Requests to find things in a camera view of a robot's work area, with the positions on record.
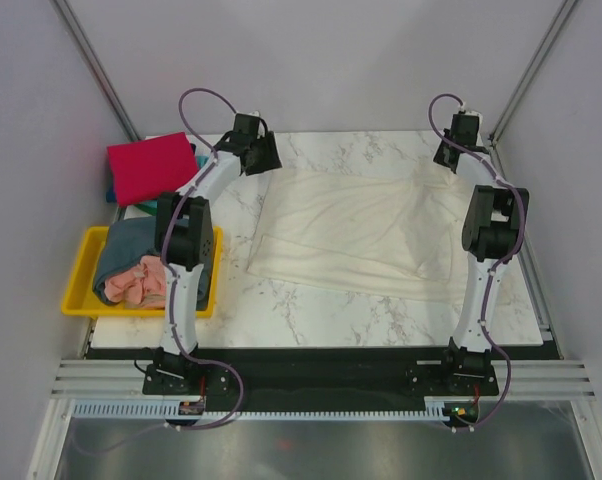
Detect cream white t shirt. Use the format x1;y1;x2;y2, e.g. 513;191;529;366
247;161;472;303

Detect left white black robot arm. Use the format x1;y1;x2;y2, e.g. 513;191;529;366
143;113;282;396

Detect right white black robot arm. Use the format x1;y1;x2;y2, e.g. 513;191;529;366
434;109;529;396

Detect folded turquoise t shirt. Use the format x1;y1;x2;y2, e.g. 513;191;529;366
134;155;209;216

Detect folded magenta t shirt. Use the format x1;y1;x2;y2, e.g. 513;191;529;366
105;131;200;208

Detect folded navy blue t shirt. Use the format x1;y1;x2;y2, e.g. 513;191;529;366
104;143;198;204

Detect grey blue t shirt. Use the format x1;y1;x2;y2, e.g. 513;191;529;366
93;216;215;306

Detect pink t shirt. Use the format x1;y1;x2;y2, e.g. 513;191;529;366
104;255;167;309

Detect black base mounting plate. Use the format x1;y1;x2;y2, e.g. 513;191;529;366
140;344;502;414

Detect yellow plastic tray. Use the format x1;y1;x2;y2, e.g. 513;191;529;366
61;226;224;319

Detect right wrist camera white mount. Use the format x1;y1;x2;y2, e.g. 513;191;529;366
458;102;482;117

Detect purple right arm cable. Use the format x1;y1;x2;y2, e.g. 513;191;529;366
427;92;530;401

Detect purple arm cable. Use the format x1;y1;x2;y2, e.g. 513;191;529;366
153;87;247;401
427;92;530;401

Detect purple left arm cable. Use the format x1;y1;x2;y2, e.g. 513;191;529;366
153;87;247;401

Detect right aluminium frame post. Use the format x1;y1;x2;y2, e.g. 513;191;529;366
488;0;581;146

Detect aluminium frame post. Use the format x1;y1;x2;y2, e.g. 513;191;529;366
488;0;581;146
50;0;141;141

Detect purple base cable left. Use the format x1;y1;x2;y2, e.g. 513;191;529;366
70;369;252;456

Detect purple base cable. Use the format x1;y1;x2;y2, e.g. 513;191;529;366
70;369;252;456
443;389;512;434

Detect left aluminium frame post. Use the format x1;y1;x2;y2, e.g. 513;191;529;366
50;0;141;141

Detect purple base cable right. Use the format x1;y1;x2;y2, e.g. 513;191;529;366
443;389;512;434

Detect white slotted cable duct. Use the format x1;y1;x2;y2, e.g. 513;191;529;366
70;393;497;421

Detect aluminium extrusion rail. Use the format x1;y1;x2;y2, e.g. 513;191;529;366
52;360;595;401

